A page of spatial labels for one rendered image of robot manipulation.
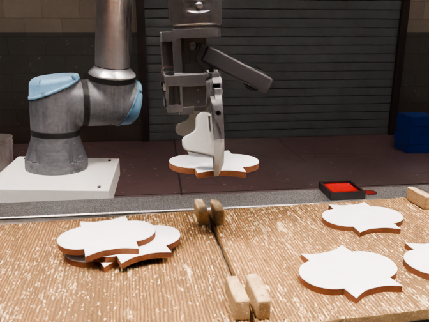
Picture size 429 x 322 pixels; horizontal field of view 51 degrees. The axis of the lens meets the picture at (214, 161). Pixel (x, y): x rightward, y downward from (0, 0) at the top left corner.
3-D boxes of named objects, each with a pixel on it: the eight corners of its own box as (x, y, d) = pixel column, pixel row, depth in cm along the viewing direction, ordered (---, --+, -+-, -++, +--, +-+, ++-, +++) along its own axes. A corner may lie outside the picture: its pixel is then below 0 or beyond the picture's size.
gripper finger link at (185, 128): (174, 147, 77) (173, 101, 71) (209, 144, 78) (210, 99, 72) (177, 159, 75) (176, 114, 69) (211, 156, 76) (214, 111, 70)
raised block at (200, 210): (193, 213, 82) (193, 199, 81) (203, 212, 82) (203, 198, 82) (198, 226, 76) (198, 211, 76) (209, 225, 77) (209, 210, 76)
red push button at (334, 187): (322, 189, 100) (323, 183, 100) (348, 188, 101) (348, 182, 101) (332, 199, 95) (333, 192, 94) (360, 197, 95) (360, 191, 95)
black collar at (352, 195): (318, 188, 101) (318, 181, 101) (350, 187, 102) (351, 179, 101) (330, 200, 94) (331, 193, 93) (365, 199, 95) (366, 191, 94)
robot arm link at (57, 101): (27, 124, 114) (25, 69, 111) (82, 122, 120) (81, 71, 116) (30, 134, 104) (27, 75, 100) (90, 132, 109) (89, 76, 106)
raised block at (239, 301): (223, 294, 57) (224, 274, 56) (238, 292, 57) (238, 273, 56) (235, 322, 51) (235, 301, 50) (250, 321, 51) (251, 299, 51)
